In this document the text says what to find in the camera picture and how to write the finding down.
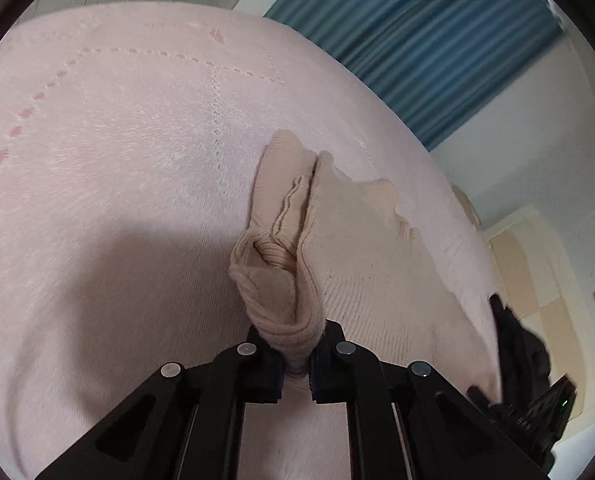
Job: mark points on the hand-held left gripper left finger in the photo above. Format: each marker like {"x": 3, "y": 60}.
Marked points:
{"x": 267, "y": 380}

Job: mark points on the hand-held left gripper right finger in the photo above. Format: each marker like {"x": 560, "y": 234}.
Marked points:
{"x": 325, "y": 377}

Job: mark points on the peach knit sweater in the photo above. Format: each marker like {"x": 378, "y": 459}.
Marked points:
{"x": 367, "y": 270}

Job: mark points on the black jacket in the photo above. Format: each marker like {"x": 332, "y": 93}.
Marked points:
{"x": 520, "y": 355}

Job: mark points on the beige wooden headboard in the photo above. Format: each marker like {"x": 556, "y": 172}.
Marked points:
{"x": 532, "y": 280}

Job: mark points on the bed with pink bedspread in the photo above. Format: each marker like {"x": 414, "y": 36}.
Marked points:
{"x": 102, "y": 160}

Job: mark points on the blue curtain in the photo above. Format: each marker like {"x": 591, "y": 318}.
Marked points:
{"x": 427, "y": 35}

